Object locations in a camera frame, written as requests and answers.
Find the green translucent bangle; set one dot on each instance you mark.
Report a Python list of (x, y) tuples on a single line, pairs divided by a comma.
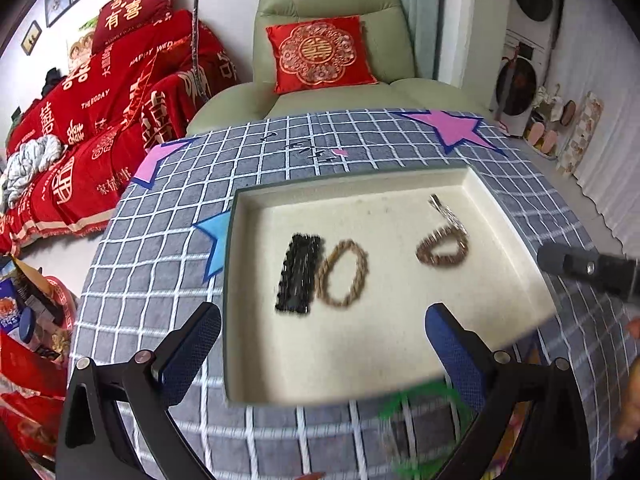
[(421, 426)]

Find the white washing machine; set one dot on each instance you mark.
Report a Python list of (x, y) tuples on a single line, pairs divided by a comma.
[(531, 32)]

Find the blue snack box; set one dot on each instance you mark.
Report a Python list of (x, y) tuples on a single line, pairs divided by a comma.
[(17, 321)]

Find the green leather armchair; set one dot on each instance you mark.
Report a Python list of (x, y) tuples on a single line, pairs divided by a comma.
[(390, 56)]

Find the star rhinestone hair clip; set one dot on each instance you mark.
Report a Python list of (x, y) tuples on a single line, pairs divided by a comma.
[(447, 214)]

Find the red embroidered cushion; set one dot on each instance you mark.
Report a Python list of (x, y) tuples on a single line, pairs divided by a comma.
[(318, 54)]

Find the red wedding bed quilt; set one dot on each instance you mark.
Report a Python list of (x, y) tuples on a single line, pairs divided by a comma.
[(136, 93)]

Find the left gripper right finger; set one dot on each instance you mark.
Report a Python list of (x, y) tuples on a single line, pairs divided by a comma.
[(467, 360)]

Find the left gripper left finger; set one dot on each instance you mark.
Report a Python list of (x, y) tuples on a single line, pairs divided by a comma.
[(181, 354)]

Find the black beaded hair clip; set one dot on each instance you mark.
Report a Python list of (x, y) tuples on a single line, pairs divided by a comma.
[(296, 285)]

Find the grey white crumpled cloth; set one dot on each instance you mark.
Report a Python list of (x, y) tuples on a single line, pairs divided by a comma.
[(32, 158)]

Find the green-edged cream jewelry tray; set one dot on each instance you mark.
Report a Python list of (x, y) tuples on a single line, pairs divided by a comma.
[(488, 279)]

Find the small framed wall picture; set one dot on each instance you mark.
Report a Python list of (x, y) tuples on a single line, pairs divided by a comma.
[(31, 37)]

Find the red pillow gold characters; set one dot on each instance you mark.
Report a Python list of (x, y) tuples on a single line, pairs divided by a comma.
[(118, 18)]

